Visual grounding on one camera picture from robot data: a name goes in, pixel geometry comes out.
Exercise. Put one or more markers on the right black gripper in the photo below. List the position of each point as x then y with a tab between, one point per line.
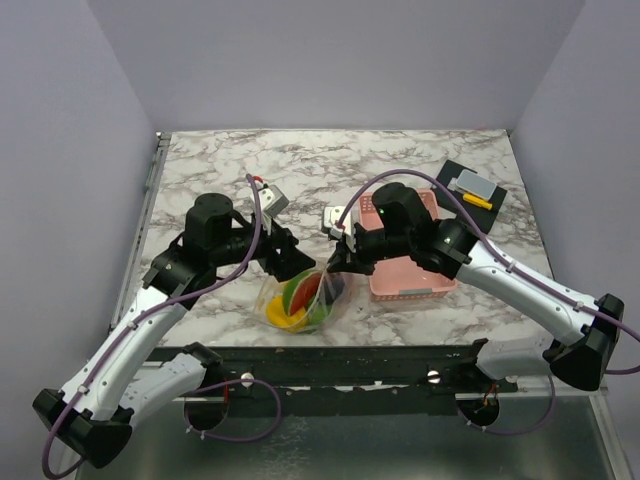
341	260

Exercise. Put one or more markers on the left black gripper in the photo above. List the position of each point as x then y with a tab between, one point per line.
291	260

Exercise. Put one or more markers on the purple eggplant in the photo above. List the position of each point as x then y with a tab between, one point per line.
332	287

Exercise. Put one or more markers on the watermelon slice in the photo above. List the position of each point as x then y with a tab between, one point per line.
298	291

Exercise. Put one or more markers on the clear zip top bag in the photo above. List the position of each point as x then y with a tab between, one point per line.
272	288

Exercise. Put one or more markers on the green round fruit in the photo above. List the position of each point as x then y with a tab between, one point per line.
318	313

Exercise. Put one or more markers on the yellow bell pepper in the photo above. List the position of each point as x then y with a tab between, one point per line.
278	318

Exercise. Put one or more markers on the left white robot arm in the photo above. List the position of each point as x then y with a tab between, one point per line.
96	411

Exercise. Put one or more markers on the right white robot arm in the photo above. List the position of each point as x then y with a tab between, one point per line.
579	332

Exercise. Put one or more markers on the pink plastic basket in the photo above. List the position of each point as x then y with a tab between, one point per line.
401	279

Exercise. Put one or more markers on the yellow small tool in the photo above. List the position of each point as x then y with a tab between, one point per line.
477	201

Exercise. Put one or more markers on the black scale board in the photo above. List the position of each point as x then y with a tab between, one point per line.
483	218

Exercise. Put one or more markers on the grey rectangular box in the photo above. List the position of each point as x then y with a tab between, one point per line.
471	182

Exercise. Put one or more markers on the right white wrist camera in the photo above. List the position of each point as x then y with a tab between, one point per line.
337	223

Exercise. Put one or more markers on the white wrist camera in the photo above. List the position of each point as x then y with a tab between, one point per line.
337	223
268	202

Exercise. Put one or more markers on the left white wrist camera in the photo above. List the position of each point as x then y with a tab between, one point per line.
268	202

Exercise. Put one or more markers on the black mounting rail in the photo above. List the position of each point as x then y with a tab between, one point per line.
344	381

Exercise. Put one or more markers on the left aluminium frame rail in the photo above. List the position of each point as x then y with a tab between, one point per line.
150	191

